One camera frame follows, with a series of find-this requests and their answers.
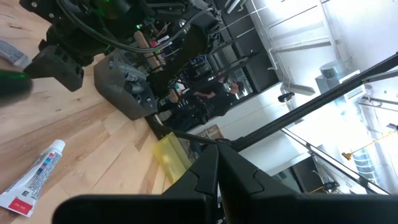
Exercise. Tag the black aluminium rig frame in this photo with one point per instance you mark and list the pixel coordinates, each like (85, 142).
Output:
(311, 105)

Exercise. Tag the dark grey plastic bin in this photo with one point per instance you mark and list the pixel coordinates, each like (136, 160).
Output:
(121, 99)

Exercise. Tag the person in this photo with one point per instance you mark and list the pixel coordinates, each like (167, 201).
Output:
(222, 99)

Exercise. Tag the white travel toothpaste tube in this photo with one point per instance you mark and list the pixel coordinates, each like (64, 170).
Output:
(12, 54)
(34, 180)

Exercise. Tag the yellow plastic bin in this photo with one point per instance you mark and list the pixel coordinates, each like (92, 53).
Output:
(169, 158)

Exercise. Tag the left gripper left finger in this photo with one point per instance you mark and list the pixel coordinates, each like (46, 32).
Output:
(186, 205)

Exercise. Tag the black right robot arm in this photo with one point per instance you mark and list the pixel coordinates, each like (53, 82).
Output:
(130, 18)

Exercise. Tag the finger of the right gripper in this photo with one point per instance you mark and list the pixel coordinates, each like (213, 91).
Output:
(14, 90)

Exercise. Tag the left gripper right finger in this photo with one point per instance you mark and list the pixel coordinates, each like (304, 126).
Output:
(248, 202)

